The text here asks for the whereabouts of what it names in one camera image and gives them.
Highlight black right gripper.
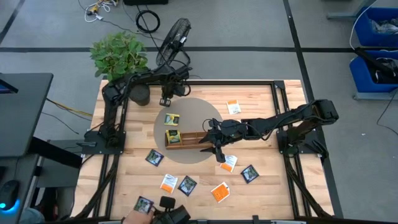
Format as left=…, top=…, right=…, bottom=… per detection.
left=199, top=119, right=246, bottom=164

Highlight white orange tea packet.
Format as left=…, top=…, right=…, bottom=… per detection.
left=159, top=173, right=179, bottom=194
left=226, top=99, right=242, bottom=115
left=219, top=154, right=239, bottom=173

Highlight green yellow tea packet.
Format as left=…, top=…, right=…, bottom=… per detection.
left=164, top=113, right=180, bottom=127
left=165, top=129, right=183, bottom=146

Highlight dark blue tea packet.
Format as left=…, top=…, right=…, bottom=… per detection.
left=145, top=149, right=165, bottom=167
left=133, top=195, right=155, bottom=215
left=240, top=164, right=260, bottom=184
left=177, top=175, right=198, bottom=197

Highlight wooden tea organizer tray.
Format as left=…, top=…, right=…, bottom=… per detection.
left=164, top=130, right=216, bottom=151

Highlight round grey mat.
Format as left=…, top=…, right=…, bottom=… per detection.
left=153, top=97, right=225, bottom=165

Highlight black floor fan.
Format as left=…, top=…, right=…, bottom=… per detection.
left=154, top=17, right=193, bottom=79

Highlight green potted plant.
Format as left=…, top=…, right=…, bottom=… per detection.
left=89, top=30, right=152, bottom=106

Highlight black case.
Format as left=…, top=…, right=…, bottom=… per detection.
left=123, top=0, right=169, bottom=6

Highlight person's hand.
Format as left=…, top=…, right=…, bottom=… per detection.
left=121, top=208, right=155, bottom=224

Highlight black desk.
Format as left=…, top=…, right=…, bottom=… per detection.
left=0, top=72, right=54, bottom=159

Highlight blue storage bin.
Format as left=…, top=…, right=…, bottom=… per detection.
left=354, top=6, right=398, bottom=47
left=348, top=49, right=398, bottom=94

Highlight blue lit screen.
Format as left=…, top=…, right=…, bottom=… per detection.
left=0, top=79, right=19, bottom=95

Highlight person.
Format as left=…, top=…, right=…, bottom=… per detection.
left=18, top=207, right=46, bottom=224

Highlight black computer mouse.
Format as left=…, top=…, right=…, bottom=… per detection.
left=0, top=179, right=21, bottom=211

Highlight coiled black cable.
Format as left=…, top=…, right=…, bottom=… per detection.
left=135, top=9, right=162, bottom=34

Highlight black handheld camera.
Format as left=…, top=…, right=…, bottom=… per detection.
left=151, top=195, right=192, bottom=224

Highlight white yellow cable bundle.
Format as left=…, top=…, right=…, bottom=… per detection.
left=83, top=0, right=119, bottom=23

